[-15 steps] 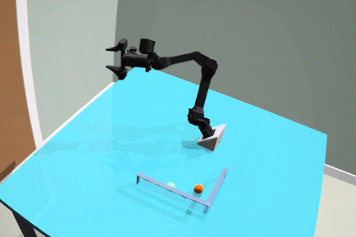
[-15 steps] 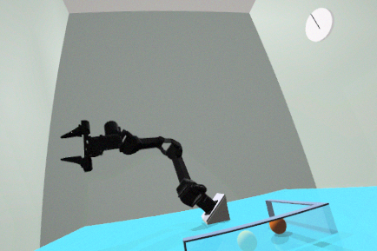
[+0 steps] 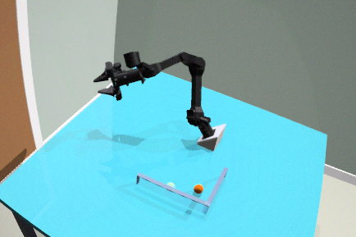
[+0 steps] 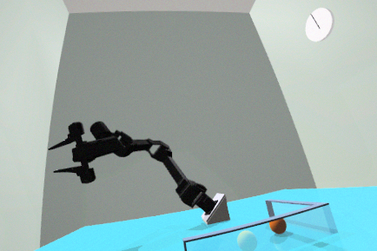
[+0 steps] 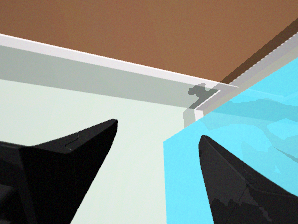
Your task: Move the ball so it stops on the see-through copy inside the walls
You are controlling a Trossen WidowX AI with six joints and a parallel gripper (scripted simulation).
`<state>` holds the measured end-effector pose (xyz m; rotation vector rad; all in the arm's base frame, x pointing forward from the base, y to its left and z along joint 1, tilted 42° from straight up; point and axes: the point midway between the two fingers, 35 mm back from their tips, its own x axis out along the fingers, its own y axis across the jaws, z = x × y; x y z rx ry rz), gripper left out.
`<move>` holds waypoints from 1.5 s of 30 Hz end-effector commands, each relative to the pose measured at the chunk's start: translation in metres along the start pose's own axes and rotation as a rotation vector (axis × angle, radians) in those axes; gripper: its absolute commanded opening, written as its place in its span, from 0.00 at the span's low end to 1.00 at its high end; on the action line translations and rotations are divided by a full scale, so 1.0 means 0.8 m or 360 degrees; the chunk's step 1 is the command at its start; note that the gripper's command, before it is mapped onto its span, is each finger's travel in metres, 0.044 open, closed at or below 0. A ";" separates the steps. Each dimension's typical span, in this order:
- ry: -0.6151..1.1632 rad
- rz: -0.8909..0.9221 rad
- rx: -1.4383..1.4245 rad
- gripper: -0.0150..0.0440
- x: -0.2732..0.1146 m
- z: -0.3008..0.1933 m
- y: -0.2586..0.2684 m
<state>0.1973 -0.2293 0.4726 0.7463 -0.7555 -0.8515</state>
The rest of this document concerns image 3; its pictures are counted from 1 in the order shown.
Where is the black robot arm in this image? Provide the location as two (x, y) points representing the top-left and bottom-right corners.
(124, 52), (215, 139)

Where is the orange ball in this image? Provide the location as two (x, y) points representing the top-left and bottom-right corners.
(194, 185), (203, 194)

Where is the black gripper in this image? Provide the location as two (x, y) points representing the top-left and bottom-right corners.
(94, 62), (130, 101)

